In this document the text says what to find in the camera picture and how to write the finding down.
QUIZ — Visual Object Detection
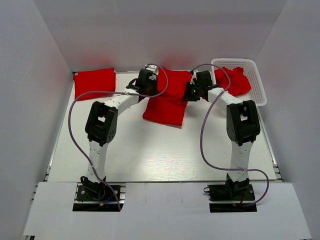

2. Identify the red t-shirt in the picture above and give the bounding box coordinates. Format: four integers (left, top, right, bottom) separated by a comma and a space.
214, 67, 252, 97
142, 69, 192, 127
73, 68, 116, 99

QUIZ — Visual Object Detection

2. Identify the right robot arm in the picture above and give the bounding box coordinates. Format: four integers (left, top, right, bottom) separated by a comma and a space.
182, 70, 261, 200

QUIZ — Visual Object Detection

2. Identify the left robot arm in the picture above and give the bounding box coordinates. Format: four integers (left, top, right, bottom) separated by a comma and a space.
85, 65, 159, 200

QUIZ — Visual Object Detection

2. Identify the crumpled red t-shirt in basket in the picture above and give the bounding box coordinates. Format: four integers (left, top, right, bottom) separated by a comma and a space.
214, 67, 252, 97

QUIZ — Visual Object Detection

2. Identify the white plastic basket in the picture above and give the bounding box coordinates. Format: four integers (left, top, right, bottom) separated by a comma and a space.
211, 58, 267, 107

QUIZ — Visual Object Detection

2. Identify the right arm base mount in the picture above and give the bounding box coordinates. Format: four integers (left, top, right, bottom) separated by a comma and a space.
203, 184, 257, 213

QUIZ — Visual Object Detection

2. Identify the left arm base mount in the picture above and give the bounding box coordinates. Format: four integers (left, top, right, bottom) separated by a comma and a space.
72, 183, 120, 212

